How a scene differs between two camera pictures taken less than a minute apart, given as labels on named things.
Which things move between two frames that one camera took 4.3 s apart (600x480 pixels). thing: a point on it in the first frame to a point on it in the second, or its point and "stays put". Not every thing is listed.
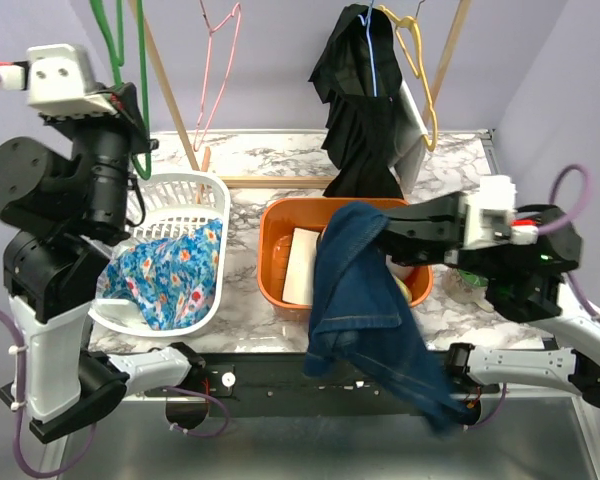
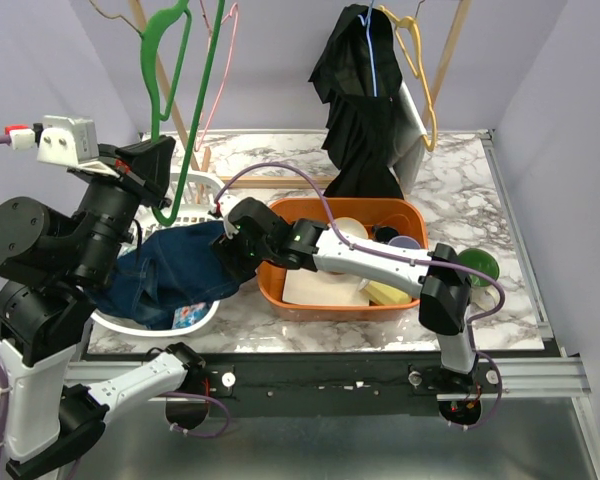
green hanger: x=119 y=61 to x=184 y=152
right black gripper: x=424 y=232 to x=225 y=249
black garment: x=356 y=75 stays put
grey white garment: x=412 y=134 stays put
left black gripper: x=127 y=119 to x=144 y=166
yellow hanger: x=417 y=73 stays put
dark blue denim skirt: x=360 y=320 to x=171 y=266
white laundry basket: x=164 y=205 stays put
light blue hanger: x=366 y=22 stays put
